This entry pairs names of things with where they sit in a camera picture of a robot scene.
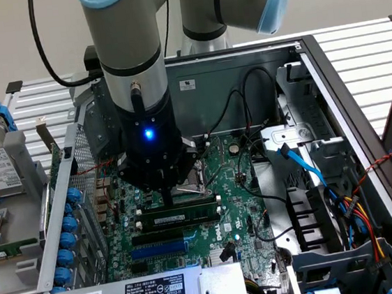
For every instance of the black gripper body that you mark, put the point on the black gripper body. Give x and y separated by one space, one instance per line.
155 158

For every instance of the green RAM stick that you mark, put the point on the green RAM stick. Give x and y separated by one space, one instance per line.
189 215
10 250

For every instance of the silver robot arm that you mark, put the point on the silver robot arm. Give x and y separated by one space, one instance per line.
125 38

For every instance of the CPU socket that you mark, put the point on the CPU socket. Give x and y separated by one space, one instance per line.
187 197

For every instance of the thin metal locking lever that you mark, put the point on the thin metal locking lever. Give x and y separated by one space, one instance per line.
191 190
209 149

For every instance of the long black expansion slot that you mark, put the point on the long black expansion slot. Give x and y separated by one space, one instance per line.
158 237

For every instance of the blue expansion slot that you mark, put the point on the blue expansion slot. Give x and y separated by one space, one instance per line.
159 252

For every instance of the silver port block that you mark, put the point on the silver port block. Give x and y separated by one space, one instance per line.
103 221
104 205
105 187

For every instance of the green motherboard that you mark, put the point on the green motherboard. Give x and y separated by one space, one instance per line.
236 199

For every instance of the short black expansion slot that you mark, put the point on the short black expansion slot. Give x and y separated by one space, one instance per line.
139 268

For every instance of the silver chipset heat sink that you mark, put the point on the silver chipset heat sink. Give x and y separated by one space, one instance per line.
216 257

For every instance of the silver coin battery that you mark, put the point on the silver coin battery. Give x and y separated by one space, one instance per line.
234 148

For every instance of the white case label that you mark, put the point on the white case label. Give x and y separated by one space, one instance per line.
187 84

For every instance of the open PC case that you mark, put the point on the open PC case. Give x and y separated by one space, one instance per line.
211 96

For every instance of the blue card retention clip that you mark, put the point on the blue card retention clip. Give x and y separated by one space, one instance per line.
62 275
59 290
73 195
65 257
67 240
69 224
68 208

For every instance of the black box device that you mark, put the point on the black box device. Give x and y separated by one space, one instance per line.
90 61

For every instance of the grey parts rack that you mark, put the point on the grey parts rack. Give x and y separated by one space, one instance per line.
24 214

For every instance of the black fan shroud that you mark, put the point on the black fan shroud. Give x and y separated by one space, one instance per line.
309 219

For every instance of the silver metal disk bay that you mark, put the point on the silver metal disk bay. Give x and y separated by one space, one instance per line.
304 107

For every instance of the grey plastic drive cage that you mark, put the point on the grey plastic drive cage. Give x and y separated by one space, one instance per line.
334 259

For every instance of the blue plastic bracket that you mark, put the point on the blue plastic bracket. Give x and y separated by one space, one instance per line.
7 116

